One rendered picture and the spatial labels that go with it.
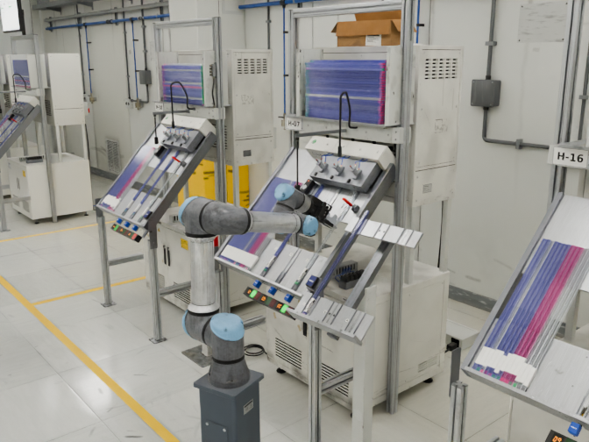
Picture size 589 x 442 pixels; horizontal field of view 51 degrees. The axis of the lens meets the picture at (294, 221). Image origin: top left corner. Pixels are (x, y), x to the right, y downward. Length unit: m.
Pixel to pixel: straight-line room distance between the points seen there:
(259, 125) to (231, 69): 0.41
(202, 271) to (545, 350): 1.15
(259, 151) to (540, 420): 2.46
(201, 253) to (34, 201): 4.80
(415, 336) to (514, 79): 1.76
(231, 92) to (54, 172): 3.38
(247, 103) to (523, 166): 1.76
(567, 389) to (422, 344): 1.37
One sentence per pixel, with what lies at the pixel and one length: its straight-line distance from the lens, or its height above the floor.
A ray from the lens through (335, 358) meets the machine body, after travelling 3.01.
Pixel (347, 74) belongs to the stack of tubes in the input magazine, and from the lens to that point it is 2.84.
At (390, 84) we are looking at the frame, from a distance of 2.65.
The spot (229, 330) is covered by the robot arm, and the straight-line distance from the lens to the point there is 2.17.
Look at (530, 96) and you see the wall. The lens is 4.03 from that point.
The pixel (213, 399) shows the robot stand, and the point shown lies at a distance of 2.29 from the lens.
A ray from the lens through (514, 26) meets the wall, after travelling 4.11.
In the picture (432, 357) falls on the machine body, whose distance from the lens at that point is 3.34.
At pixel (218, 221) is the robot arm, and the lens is 2.08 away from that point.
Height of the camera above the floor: 1.67
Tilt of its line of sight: 15 degrees down
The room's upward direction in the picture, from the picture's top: straight up
